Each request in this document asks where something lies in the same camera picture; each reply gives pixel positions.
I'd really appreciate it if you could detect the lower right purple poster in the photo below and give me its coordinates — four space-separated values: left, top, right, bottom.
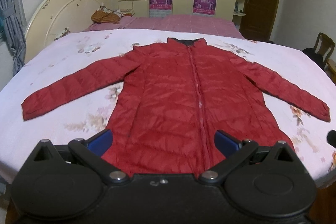
193 0 217 16

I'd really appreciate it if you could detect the white floral quilt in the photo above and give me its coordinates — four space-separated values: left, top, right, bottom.
1 29 335 186

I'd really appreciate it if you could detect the grey blue curtain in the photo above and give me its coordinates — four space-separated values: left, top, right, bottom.
1 0 26 75

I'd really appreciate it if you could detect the red puffer down jacket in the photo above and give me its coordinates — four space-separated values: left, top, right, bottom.
22 38 331 174

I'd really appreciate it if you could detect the cream curved headboard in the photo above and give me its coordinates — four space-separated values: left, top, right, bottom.
25 0 111 63

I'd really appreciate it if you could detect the dark wooden chair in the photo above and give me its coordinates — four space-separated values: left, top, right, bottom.
302 32 335 70

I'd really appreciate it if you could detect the pink checked bed sheet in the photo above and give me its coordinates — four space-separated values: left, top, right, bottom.
85 15 244 39

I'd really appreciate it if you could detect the orange brown folded cloth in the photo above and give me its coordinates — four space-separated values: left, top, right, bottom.
91 10 121 24

